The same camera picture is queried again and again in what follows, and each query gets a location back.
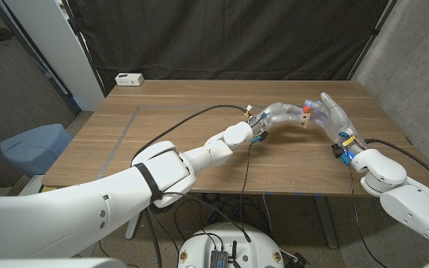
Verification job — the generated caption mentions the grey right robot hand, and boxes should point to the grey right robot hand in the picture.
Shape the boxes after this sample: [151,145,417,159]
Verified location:
[303,92,366,156]

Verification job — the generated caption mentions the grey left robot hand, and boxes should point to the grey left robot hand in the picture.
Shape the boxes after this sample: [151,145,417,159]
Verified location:
[247,102,307,144]

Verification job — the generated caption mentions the black curtain backdrop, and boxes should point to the black curtain backdrop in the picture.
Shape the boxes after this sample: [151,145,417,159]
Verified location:
[67,0,390,94]

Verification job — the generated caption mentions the grey table leg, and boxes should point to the grey table leg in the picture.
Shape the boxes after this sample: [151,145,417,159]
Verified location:
[124,210,143,240]
[313,195,339,249]

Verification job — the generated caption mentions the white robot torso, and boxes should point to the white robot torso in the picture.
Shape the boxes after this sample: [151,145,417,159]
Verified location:
[177,222,285,268]

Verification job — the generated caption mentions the white power strip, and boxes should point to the white power strip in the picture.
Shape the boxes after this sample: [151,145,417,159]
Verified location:
[114,72,145,87]

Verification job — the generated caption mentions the grey electronics box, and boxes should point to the grey electronics box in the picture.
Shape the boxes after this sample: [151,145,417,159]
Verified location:
[209,249,229,268]

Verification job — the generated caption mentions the white cabinet panel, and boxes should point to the white cabinet panel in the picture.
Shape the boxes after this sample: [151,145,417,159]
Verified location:
[4,0,106,112]

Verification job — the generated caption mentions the blue padded stool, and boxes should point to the blue padded stool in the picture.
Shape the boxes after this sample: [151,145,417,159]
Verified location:
[0,123,73,178]

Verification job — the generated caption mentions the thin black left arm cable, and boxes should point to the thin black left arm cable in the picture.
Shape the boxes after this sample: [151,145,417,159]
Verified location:
[162,141,256,268]

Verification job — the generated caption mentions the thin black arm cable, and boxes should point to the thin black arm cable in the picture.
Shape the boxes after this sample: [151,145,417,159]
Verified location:
[162,141,256,268]
[348,165,389,268]

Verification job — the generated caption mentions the black frame pole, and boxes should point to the black frame pole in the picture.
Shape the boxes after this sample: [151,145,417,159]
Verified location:
[60,0,107,98]
[346,0,400,81]

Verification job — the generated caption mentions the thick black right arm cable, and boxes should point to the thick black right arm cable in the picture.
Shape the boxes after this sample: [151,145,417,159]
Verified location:
[363,138,429,191]

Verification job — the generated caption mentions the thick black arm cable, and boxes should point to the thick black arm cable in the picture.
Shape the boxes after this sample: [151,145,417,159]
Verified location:
[130,104,251,165]
[363,138,429,191]

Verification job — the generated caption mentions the white floor cable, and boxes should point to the white floor cable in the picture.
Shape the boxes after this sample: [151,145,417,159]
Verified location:
[261,193,273,234]

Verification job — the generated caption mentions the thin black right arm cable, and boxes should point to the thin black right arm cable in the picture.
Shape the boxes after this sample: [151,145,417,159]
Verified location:
[348,165,389,268]

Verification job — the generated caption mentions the black floor cable tangle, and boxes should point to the black floor cable tangle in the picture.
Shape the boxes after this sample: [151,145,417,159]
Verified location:
[173,193,264,239]

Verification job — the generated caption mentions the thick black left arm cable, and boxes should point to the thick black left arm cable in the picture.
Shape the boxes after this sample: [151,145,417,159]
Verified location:
[130,104,251,165]

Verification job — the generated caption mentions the black wall rail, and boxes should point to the black wall rail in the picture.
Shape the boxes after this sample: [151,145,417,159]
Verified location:
[0,0,82,115]

